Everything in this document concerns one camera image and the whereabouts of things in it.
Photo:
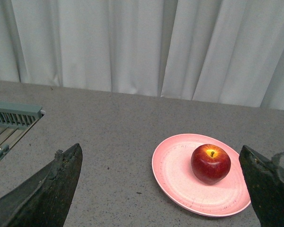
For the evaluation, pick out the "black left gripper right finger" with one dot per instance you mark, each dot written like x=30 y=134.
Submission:
x=264 y=179

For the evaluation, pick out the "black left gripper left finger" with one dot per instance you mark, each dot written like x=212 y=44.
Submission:
x=44 y=199

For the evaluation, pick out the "red apple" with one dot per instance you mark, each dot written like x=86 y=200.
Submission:
x=210 y=163

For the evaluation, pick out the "pink plate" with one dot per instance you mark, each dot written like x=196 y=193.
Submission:
x=173 y=173

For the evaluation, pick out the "grey-green metal rack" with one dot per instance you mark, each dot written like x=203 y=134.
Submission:
x=15 y=121

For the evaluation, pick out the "white curtain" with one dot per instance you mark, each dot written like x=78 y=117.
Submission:
x=221 y=51

